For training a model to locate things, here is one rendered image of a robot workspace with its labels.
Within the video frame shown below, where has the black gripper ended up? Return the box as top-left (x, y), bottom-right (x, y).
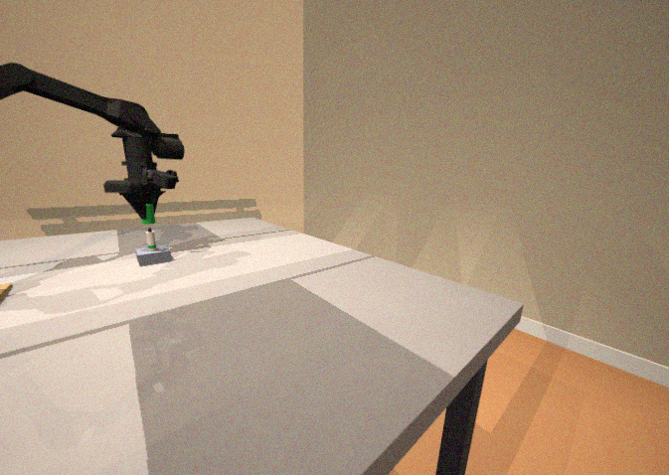
top-left (103, 157), bottom-right (166, 219)

